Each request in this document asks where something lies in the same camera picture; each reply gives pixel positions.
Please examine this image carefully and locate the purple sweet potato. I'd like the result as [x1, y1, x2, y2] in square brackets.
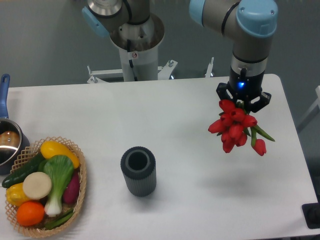
[62, 172, 80, 204]

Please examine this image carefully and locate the red tulip bouquet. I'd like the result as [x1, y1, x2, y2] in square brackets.
[208, 99, 275, 156]

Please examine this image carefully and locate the yellow bell pepper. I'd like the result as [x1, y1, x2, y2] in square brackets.
[6, 182, 31, 207]

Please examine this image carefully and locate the green leek stalk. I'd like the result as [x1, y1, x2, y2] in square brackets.
[44, 211, 74, 230]

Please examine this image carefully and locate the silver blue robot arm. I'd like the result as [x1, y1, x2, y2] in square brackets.
[82, 0, 278, 113]

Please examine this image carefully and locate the dark grey ribbed vase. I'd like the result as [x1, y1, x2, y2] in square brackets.
[120, 146, 157, 197]

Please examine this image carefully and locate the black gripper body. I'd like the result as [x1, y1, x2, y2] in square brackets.
[227, 68, 264, 101]

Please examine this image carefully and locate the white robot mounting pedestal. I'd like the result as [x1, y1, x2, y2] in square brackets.
[86, 12, 215, 84]

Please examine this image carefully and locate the green bok choy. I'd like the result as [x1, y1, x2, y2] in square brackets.
[43, 155, 74, 217]

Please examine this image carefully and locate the blue handled saucepan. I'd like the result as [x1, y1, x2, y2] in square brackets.
[0, 73, 30, 176]

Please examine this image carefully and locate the yellow squash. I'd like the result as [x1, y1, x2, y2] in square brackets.
[40, 140, 80, 169]

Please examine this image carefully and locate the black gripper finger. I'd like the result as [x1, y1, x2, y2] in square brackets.
[244, 92, 272, 113]
[216, 82, 235, 102]

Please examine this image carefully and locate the orange fruit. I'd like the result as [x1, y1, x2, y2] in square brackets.
[16, 201, 45, 227]

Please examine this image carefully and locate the green cucumber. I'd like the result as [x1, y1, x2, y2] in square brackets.
[2, 153, 45, 189]

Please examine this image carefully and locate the black box at edge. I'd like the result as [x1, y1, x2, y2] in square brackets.
[301, 202, 320, 229]

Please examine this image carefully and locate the woven wicker basket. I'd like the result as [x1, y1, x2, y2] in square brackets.
[5, 136, 87, 239]

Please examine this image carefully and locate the white frame at right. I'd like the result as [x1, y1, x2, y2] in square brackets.
[296, 85, 320, 134]

